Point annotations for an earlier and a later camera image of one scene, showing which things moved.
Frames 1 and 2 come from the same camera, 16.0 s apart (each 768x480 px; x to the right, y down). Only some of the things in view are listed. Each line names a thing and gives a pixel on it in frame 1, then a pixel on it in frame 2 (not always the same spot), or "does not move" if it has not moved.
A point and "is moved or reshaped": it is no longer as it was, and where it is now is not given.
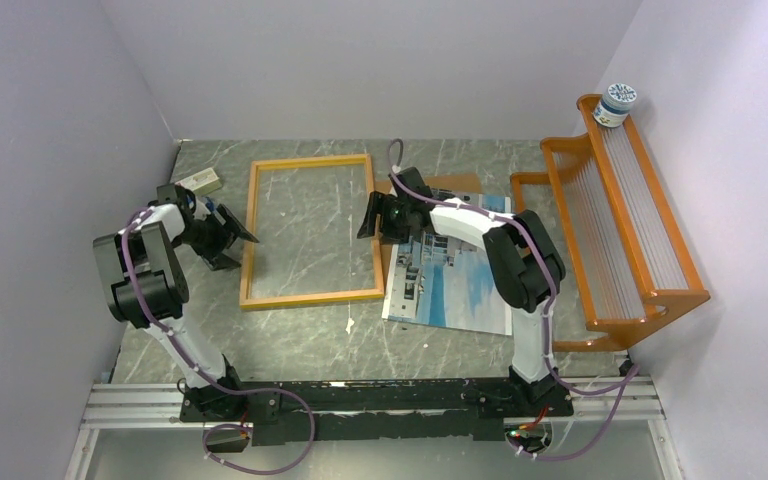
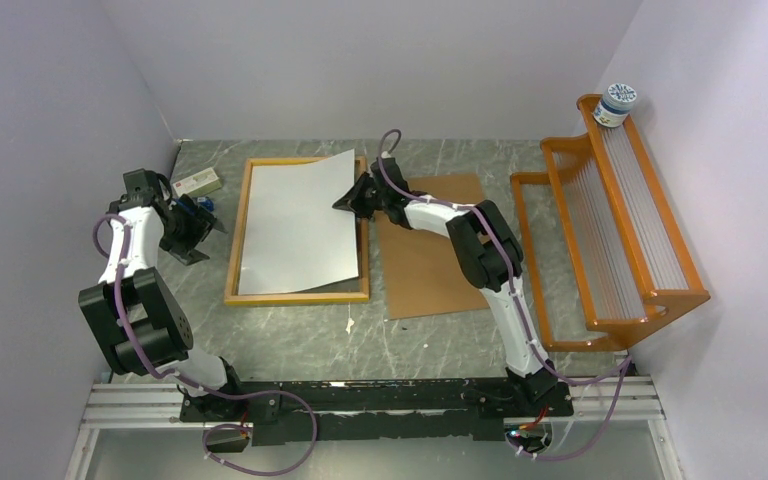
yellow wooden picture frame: [245, 300] is moved or reshaped
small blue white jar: [614, 106] does not move
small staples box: [207, 180] does not move
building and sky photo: [443, 281] → [294, 237]
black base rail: [369, 411] does not move
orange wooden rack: [626, 252] does not move
